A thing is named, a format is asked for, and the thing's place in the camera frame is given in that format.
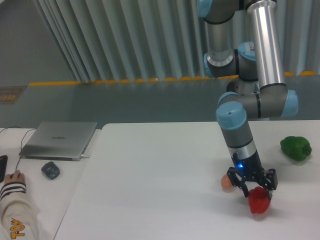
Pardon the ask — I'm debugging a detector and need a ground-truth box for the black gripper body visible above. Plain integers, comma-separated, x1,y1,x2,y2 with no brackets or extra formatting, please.
231,151,264,182

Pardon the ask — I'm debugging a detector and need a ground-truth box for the brown egg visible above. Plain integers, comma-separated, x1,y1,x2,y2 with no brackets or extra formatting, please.
220,174,235,192

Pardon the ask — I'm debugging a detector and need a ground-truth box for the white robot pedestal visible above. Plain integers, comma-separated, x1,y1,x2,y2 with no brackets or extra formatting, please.
226,77,260,95

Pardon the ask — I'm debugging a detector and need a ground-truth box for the dark grey earbud case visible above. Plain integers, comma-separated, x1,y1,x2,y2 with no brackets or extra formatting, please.
41,161,61,180

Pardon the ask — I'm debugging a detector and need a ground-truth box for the white usb plug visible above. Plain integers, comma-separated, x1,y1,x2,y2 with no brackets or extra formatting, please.
80,154,91,159

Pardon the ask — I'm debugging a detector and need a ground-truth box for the silver closed laptop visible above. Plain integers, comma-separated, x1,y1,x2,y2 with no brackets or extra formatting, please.
19,121,98,161

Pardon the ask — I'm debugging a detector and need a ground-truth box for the green bell pepper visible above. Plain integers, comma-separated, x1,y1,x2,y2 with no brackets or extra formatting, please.
280,136,312,162

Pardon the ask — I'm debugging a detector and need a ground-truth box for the person's right hand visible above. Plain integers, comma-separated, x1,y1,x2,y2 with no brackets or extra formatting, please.
4,170,26,184

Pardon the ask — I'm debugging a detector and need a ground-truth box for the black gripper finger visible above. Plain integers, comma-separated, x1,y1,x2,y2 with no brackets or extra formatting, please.
227,166,249,198
252,168,278,200

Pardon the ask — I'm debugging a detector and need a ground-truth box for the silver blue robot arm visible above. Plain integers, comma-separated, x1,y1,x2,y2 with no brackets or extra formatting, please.
197,0,298,199

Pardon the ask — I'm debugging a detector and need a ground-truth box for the black phone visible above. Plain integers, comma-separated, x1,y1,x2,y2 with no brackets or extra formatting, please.
0,155,8,183

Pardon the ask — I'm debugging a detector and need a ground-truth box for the cream sleeved forearm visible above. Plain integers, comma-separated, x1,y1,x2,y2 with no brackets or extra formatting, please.
0,181,39,240

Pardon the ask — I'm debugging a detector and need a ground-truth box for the black mouse cable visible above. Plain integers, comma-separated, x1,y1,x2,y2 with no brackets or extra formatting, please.
0,126,38,173

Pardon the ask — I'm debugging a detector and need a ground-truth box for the folded grey partition screen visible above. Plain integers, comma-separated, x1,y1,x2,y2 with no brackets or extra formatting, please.
33,0,320,84

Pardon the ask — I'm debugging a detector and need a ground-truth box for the red bell pepper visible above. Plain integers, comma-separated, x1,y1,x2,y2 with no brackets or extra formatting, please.
248,186,271,214

